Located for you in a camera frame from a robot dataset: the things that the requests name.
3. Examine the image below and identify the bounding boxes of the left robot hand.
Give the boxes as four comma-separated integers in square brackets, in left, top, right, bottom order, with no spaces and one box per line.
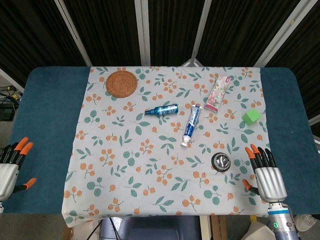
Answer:
[0,136,37,202]

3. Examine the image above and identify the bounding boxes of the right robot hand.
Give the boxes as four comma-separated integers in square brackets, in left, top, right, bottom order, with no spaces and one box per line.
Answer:
[241,143,288,203]

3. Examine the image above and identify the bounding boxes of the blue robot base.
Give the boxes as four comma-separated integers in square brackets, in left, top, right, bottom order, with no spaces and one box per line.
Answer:
[100,215,202,240]

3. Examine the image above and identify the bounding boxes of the white shoe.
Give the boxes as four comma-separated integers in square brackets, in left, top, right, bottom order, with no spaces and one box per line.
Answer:
[295,214,317,229]

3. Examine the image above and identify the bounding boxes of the blue table mat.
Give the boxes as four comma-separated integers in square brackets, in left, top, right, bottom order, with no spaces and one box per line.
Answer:
[1,65,320,216]

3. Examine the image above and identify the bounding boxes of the green foam cube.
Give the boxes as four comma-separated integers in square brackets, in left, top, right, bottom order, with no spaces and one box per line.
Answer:
[241,107,262,125]

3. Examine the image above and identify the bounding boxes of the blue white toothpaste tube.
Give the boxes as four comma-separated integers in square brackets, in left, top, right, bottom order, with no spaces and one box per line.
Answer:
[180,104,203,148]

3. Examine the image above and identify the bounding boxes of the floral tissue pack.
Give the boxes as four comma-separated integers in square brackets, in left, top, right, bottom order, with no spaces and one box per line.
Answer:
[204,75,232,112]

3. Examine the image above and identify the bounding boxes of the floral patterned tablecloth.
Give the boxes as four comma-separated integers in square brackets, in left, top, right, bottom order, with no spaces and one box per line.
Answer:
[61,65,270,228]

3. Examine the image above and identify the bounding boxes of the blue spray bottle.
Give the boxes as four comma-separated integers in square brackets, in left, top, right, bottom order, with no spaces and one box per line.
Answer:
[144,103,179,117]

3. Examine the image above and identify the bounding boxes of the round woven rattan coaster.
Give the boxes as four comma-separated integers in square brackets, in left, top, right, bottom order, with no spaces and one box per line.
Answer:
[105,70,139,97]

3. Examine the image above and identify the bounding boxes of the black equipment with yellow cables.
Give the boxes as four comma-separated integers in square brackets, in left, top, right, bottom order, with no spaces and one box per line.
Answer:
[0,84,23,121]

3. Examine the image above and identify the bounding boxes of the black cable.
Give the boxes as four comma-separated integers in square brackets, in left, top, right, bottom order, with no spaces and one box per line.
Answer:
[90,216,118,240]

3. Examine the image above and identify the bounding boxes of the dark folding screen with white frame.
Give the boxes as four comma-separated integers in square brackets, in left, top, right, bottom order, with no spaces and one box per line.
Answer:
[0,0,320,126]

